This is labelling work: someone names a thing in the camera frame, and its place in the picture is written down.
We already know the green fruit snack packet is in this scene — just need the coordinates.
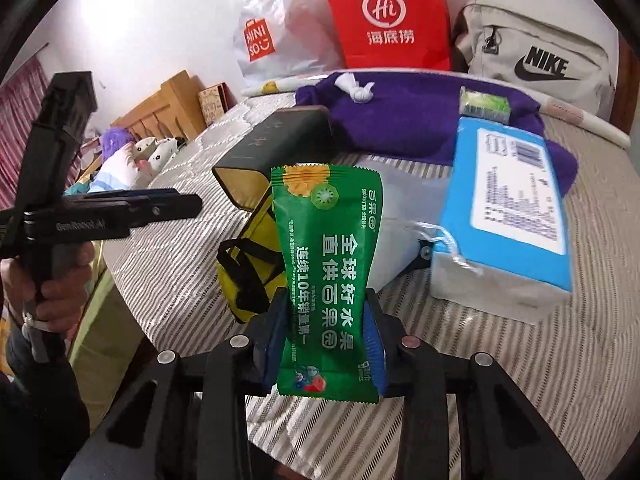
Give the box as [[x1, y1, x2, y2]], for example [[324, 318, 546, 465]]
[[270, 164, 383, 403]]

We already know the white sponge block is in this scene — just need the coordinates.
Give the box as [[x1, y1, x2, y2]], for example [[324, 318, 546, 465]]
[[362, 160, 449, 292]]

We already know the yellow black pouch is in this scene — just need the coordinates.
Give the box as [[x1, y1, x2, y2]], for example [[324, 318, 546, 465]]
[[217, 190, 288, 324]]

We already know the person's left hand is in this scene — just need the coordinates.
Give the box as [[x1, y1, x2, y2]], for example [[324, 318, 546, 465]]
[[1, 243, 94, 335]]

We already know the purple white plush toy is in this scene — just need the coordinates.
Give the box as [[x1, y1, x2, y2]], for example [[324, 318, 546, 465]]
[[89, 127, 181, 193]]

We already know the striped bed quilt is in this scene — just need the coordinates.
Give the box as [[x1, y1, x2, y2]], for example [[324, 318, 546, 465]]
[[102, 91, 640, 480]]

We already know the wooden headboard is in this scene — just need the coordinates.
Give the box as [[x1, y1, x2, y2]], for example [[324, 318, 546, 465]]
[[111, 70, 206, 142]]

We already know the red striped curtain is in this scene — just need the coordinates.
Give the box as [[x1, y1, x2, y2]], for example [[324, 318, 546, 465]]
[[0, 56, 84, 212]]

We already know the patterned book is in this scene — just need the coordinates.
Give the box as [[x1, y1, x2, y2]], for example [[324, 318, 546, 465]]
[[198, 82, 230, 126]]

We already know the blue tissue pack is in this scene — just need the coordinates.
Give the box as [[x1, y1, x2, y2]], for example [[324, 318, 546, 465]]
[[430, 117, 572, 324]]

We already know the dark green tea box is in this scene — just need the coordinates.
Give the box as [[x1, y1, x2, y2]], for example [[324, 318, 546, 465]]
[[212, 106, 337, 211]]

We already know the purple towel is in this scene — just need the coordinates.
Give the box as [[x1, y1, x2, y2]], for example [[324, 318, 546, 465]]
[[294, 71, 580, 196]]

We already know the white Miniso plastic bag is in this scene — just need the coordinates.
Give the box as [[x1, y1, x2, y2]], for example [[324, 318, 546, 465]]
[[231, 0, 344, 87]]

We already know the white tissue wad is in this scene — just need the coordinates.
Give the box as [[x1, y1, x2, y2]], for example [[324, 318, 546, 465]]
[[334, 73, 375, 104]]

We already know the small green white packet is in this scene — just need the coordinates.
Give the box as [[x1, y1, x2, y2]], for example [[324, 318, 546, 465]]
[[459, 87, 511, 125]]

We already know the red Haidilao paper bag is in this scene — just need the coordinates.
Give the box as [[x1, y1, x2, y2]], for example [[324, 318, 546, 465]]
[[328, 0, 451, 70]]

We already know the beige Nike bag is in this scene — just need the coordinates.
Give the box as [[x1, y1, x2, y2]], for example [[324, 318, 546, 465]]
[[454, 2, 615, 119]]

